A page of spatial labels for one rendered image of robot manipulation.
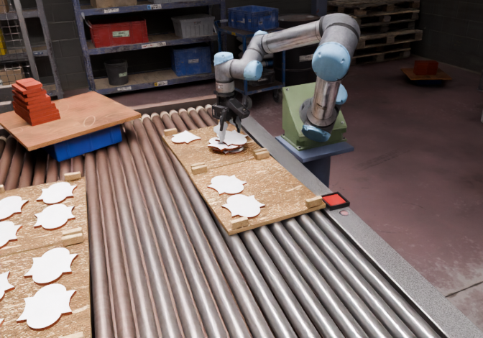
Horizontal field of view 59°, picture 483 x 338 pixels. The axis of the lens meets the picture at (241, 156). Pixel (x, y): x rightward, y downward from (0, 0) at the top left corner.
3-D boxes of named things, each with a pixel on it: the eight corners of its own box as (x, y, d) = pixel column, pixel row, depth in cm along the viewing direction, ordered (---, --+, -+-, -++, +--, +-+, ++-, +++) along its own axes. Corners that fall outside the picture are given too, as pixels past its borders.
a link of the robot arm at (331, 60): (336, 121, 183) (363, 27, 135) (325, 149, 177) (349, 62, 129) (310, 112, 186) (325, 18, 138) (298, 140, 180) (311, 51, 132)
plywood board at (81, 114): (94, 94, 231) (93, 90, 230) (141, 117, 197) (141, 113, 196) (-7, 119, 201) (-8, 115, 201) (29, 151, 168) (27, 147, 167)
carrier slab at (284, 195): (270, 158, 177) (270, 154, 177) (325, 208, 143) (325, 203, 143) (189, 177, 165) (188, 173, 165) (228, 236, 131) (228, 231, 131)
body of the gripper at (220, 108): (224, 113, 186) (222, 86, 180) (238, 118, 180) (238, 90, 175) (211, 119, 180) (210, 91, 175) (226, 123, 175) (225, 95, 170)
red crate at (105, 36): (142, 37, 577) (139, 15, 565) (149, 42, 540) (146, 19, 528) (91, 42, 556) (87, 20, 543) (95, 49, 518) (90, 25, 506)
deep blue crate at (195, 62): (204, 66, 626) (203, 39, 609) (212, 72, 591) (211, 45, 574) (170, 70, 612) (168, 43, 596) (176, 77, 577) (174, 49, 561)
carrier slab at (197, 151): (231, 124, 212) (231, 121, 211) (269, 157, 178) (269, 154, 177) (162, 139, 199) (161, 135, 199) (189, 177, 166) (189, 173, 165)
